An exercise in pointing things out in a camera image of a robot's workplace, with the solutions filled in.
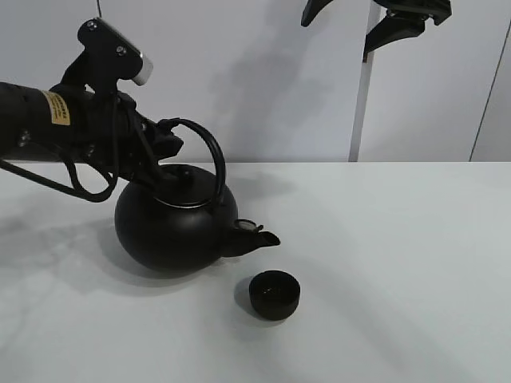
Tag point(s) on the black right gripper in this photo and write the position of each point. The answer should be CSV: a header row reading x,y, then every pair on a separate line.
x,y
404,19

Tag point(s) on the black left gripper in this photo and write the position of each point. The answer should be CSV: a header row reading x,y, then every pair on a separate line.
x,y
123,143

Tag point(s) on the black round teapot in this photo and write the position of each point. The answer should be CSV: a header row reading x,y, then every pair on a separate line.
x,y
189,219

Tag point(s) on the small black teacup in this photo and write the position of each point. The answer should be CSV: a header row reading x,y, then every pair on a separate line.
x,y
274,294

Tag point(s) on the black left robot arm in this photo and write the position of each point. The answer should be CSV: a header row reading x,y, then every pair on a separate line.
x,y
36,125

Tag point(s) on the white vertical frame post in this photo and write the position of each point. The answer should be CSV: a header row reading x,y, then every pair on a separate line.
x,y
363,87

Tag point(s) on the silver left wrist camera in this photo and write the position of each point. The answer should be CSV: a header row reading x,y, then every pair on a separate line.
x,y
108,57

